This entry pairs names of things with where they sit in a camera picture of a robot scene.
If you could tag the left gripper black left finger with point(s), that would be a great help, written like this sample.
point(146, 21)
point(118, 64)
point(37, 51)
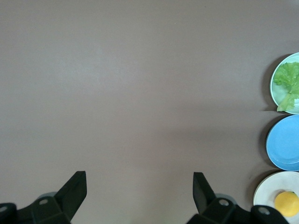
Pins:
point(67, 198)

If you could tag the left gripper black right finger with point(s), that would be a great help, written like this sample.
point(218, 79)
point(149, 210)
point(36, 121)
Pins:
point(205, 200)

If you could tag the yellow lemon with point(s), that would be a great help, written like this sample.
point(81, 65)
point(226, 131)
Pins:
point(287, 204)

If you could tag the green lettuce leaf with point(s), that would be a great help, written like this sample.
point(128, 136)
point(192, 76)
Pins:
point(288, 75)

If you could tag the pale pink plate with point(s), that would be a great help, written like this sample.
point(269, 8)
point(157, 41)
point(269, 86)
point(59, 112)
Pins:
point(268, 189)

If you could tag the blue plate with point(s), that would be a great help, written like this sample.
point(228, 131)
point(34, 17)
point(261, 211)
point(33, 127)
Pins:
point(285, 142)

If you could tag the pale green plate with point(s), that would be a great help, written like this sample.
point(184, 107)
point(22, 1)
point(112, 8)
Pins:
point(279, 95)

